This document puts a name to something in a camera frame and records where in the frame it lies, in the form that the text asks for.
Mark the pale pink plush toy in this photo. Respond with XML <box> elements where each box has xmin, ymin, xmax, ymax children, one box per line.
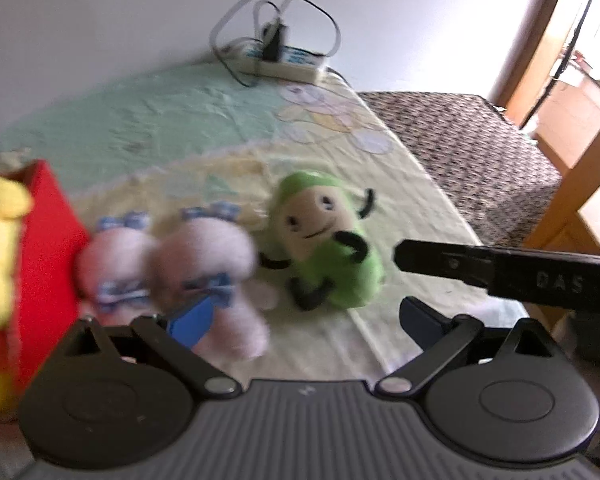
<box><xmin>74</xmin><ymin>201</ymin><xmax>281</xmax><ymax>361</ymax></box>

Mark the cartoon printed bed sheet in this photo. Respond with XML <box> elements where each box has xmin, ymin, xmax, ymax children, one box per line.
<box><xmin>0</xmin><ymin>62</ymin><xmax>531</xmax><ymax>376</ymax></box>

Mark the black hanging cable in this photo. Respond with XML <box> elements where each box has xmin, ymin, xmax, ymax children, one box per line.
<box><xmin>526</xmin><ymin>0</ymin><xmax>598</xmax><ymax>127</ymax></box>

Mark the brown patterned bed cover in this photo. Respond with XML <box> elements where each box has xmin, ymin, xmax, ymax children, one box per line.
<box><xmin>355</xmin><ymin>91</ymin><xmax>563</xmax><ymax>248</ymax></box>

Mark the black power adapter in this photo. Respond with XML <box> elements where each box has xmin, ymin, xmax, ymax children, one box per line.
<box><xmin>260</xmin><ymin>17</ymin><xmax>288</xmax><ymax>63</ymax></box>

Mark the wooden frame furniture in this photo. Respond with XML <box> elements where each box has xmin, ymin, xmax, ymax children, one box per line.
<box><xmin>522</xmin><ymin>105</ymin><xmax>600</xmax><ymax>331</ymax></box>

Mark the grey power strip cable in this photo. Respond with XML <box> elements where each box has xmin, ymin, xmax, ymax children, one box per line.
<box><xmin>325</xmin><ymin>65</ymin><xmax>356</xmax><ymax>91</ymax></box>

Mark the white power strip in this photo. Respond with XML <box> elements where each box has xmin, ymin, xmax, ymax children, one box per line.
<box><xmin>220</xmin><ymin>40</ymin><xmax>328</xmax><ymax>83</ymax></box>
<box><xmin>210</xmin><ymin>0</ymin><xmax>342</xmax><ymax>88</ymax></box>

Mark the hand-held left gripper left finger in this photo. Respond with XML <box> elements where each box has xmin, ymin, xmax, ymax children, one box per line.
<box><xmin>45</xmin><ymin>296</ymin><xmax>241</xmax><ymax>401</ymax></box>

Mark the wooden door frame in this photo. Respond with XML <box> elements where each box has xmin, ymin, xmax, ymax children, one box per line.
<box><xmin>487</xmin><ymin>0</ymin><xmax>586</xmax><ymax>126</ymax></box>

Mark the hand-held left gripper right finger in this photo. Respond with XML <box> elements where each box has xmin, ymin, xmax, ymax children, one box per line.
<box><xmin>377</xmin><ymin>297</ymin><xmax>581</xmax><ymax>396</ymax></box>

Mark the red cardboard box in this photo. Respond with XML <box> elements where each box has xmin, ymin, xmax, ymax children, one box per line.
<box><xmin>0</xmin><ymin>159</ymin><xmax>91</xmax><ymax>396</ymax></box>

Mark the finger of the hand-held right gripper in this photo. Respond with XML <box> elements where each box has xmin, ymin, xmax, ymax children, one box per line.
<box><xmin>394</xmin><ymin>239</ymin><xmax>493</xmax><ymax>288</ymax></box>

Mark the green plush toy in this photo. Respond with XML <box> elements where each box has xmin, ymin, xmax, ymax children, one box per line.
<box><xmin>257</xmin><ymin>171</ymin><xmax>386</xmax><ymax>311</ymax></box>

